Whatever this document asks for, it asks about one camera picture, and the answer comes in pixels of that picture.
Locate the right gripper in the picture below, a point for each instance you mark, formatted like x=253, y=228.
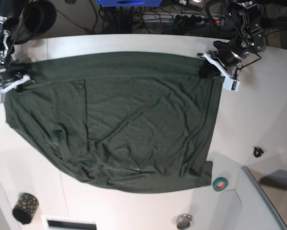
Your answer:
x=9, y=74

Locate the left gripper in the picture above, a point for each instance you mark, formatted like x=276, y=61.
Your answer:
x=227, y=55

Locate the dark green t-shirt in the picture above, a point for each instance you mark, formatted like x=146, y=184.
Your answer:
x=131, y=121

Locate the power strip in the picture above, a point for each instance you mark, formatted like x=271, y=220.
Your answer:
x=170, y=18

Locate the black round stand base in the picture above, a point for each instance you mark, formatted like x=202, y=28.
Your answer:
x=40, y=16

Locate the small black clip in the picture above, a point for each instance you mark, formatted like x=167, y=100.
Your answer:
x=258, y=151

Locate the green tape roll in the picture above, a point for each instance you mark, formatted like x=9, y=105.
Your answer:
x=219, y=184

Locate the blue box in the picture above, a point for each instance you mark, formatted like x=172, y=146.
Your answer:
x=135, y=3

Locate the black yellow-dotted cup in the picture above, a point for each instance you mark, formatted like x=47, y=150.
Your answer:
x=25, y=208

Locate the small metal tin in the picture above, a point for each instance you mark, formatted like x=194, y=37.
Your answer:
x=184, y=221

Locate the white slotted tray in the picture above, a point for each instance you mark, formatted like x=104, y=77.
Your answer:
x=67, y=223

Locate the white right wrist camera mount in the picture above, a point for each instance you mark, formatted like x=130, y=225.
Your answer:
x=12, y=82

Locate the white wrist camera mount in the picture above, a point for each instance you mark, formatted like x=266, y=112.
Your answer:
x=230, y=80
x=12, y=82

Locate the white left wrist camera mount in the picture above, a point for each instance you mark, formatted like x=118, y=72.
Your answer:
x=230, y=80

